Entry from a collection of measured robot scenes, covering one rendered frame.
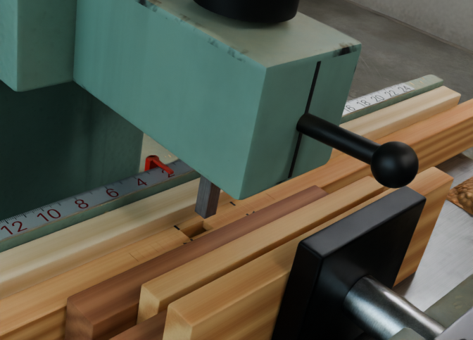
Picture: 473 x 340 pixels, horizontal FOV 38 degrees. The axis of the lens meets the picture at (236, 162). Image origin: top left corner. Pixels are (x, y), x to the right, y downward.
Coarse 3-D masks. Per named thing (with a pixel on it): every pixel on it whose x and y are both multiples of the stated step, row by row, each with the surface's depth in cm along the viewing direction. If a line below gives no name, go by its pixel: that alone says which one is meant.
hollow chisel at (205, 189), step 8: (200, 184) 38; (208, 184) 37; (200, 192) 38; (208, 192) 37; (216, 192) 38; (200, 200) 38; (208, 200) 38; (216, 200) 38; (200, 208) 38; (208, 208) 38; (216, 208) 39; (208, 216) 38
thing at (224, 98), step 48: (96, 0) 35; (144, 0) 32; (192, 0) 33; (96, 48) 36; (144, 48) 33; (192, 48) 31; (240, 48) 29; (288, 48) 30; (336, 48) 31; (96, 96) 37; (144, 96) 34; (192, 96) 31; (240, 96) 29; (288, 96) 30; (336, 96) 33; (192, 144) 32; (240, 144) 30; (288, 144) 32; (240, 192) 31
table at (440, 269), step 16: (448, 160) 60; (464, 160) 61; (464, 176) 58; (448, 208) 53; (448, 224) 51; (464, 224) 52; (432, 240) 49; (448, 240) 50; (464, 240) 50; (432, 256) 48; (448, 256) 48; (464, 256) 48; (416, 272) 46; (432, 272) 46; (448, 272) 46; (464, 272) 47; (400, 288) 44; (416, 288) 44; (432, 288) 45; (448, 288) 45; (416, 304) 43; (432, 304) 43; (368, 336) 40
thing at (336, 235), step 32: (416, 192) 36; (352, 224) 32; (384, 224) 33; (416, 224) 36; (320, 256) 30; (352, 256) 32; (384, 256) 35; (288, 288) 32; (320, 288) 31; (352, 288) 34; (384, 288) 34; (288, 320) 33; (320, 320) 33; (352, 320) 34; (384, 320) 33; (416, 320) 32
